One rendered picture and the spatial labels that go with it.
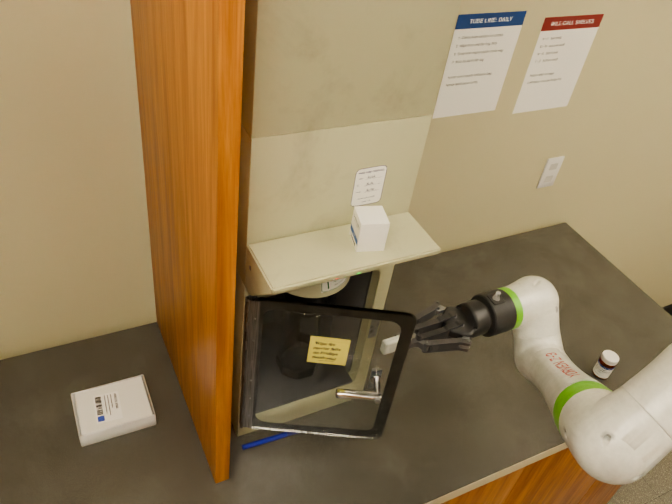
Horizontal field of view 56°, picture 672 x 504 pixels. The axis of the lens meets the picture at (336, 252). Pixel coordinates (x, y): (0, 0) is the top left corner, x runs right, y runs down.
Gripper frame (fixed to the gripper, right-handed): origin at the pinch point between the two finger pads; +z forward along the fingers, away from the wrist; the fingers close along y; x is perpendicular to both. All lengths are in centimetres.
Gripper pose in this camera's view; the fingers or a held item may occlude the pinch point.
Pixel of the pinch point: (397, 341)
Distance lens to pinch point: 125.1
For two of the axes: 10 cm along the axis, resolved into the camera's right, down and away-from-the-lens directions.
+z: -8.9, 2.0, -4.1
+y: 4.4, 6.3, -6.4
